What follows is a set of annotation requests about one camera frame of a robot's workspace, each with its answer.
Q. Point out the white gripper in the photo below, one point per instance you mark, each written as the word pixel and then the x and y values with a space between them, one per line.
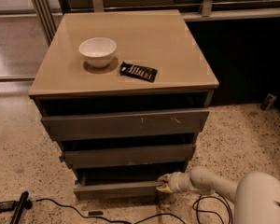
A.
pixel 174 183

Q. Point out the grey bottom drawer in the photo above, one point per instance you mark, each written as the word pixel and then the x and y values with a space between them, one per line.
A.
pixel 121 182

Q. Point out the grey drawer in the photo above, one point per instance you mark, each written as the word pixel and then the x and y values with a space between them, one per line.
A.
pixel 125 124
pixel 127 156
pixel 121 182

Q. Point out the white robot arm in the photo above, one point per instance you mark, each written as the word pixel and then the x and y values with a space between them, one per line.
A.
pixel 256 197

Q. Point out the grey middle drawer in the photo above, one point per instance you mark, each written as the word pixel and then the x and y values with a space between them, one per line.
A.
pixel 127 156

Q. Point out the grey three-drawer cabinet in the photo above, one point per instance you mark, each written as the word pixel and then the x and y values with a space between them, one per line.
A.
pixel 66 85

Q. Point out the grey top drawer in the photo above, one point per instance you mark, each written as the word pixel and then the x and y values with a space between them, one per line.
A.
pixel 125 124

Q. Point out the blue tape piece upper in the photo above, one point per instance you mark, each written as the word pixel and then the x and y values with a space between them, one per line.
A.
pixel 61 158

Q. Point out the black snack packet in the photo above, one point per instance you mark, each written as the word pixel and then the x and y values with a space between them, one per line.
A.
pixel 137 71

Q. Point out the small dark floor device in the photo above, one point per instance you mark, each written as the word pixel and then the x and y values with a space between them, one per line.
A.
pixel 268 102

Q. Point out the black stick device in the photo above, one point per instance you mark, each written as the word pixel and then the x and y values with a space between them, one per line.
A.
pixel 23 203

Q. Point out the white ceramic bowl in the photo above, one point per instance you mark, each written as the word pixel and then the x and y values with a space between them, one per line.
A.
pixel 98 52

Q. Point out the black power adapter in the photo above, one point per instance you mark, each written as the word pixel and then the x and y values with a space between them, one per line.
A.
pixel 7 206

